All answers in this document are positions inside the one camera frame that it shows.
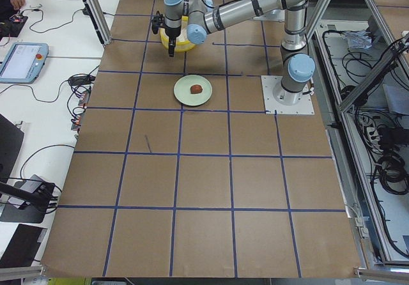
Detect teach pendant tablet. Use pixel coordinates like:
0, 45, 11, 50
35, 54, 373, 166
1, 42, 49, 84

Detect brown steamed bun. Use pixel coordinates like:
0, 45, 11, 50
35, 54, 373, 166
190, 84, 203, 95

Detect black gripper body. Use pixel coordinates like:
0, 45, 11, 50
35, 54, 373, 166
151, 11, 181, 47

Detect lower yellow steamer layer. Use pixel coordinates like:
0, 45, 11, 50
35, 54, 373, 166
160, 25, 196, 52

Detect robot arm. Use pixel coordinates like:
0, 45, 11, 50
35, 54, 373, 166
151, 0, 315, 105

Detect light green plate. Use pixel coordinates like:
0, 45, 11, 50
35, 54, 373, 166
173, 75, 213, 107

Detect black cables bundle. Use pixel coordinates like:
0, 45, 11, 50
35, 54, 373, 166
338, 29, 409, 203

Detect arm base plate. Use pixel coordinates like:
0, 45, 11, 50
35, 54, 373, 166
261, 75, 314, 116

